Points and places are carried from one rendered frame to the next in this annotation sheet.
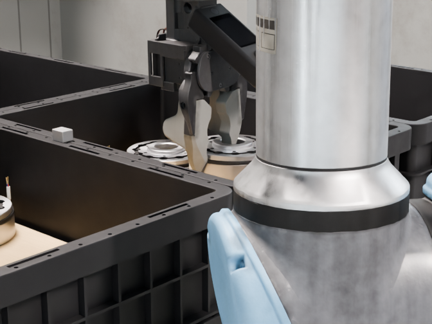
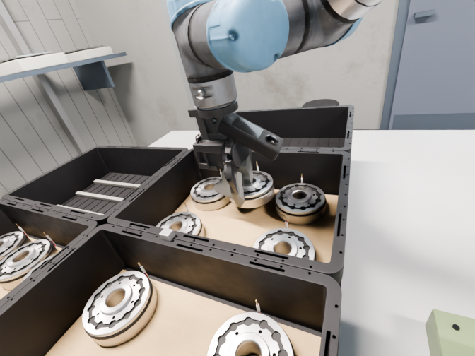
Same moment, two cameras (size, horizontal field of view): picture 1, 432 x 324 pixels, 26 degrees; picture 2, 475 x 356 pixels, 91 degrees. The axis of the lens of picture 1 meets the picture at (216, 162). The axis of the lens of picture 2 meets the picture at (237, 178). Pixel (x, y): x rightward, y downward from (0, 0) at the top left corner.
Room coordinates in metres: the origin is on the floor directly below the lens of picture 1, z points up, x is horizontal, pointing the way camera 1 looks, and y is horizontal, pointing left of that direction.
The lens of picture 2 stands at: (0.65, 0.10, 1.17)
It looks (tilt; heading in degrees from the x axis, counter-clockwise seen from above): 32 degrees down; 348
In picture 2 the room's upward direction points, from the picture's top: 12 degrees counter-clockwise
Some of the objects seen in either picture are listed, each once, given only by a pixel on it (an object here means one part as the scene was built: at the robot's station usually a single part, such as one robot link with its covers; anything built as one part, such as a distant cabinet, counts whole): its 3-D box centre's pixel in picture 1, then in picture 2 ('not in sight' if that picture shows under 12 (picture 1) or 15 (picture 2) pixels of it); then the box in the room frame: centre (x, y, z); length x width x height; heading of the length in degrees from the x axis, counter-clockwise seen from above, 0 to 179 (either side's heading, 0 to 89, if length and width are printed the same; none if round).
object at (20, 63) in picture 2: not in sight; (30, 63); (2.91, 0.93, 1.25); 0.38 x 0.36 x 0.09; 137
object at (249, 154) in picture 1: (232, 147); (249, 183); (1.07, -0.02, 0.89); 0.10 x 0.10 x 0.01
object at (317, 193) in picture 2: not in sight; (300, 197); (1.00, -0.10, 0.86); 0.10 x 0.10 x 0.01
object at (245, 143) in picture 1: (232, 143); (249, 181); (1.07, -0.02, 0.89); 0.05 x 0.05 x 0.01
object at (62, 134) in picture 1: (62, 134); (167, 234); (0.94, 0.16, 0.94); 0.02 x 0.01 x 0.01; 48
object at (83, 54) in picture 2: not in sight; (87, 54); (3.24, 0.61, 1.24); 0.33 x 0.31 x 0.08; 137
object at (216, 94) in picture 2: not in sight; (213, 92); (1.05, 0.02, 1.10); 0.08 x 0.08 x 0.05
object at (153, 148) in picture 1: (166, 148); (210, 186); (1.14, 0.06, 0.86); 0.05 x 0.05 x 0.01
